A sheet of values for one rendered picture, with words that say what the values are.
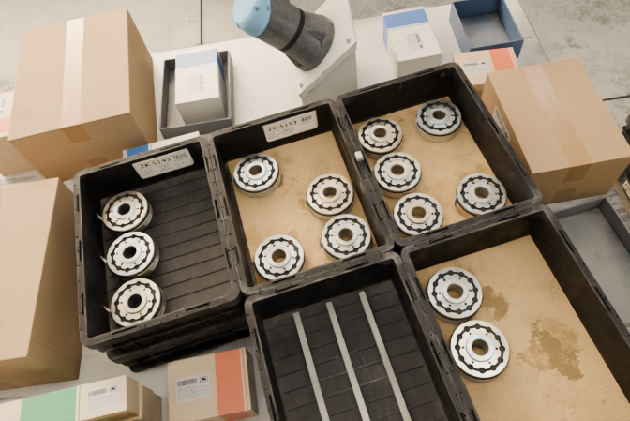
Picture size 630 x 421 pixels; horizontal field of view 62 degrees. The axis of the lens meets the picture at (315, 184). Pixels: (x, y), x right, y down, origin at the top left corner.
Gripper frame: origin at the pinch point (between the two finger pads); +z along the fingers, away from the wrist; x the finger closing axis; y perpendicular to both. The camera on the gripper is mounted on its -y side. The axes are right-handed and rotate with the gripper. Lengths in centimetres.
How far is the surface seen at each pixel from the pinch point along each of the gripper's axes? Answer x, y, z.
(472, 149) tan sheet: -10.7, 47.2, 3.6
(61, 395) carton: -96, 91, -8
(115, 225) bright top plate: -91, 56, -6
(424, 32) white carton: -12.1, 3.2, 7.4
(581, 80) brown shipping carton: 18.2, 34.2, 2.8
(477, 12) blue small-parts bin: 6.9, -9.8, 16.4
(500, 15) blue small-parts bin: 12.9, -7.1, 16.8
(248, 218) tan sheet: -63, 57, 0
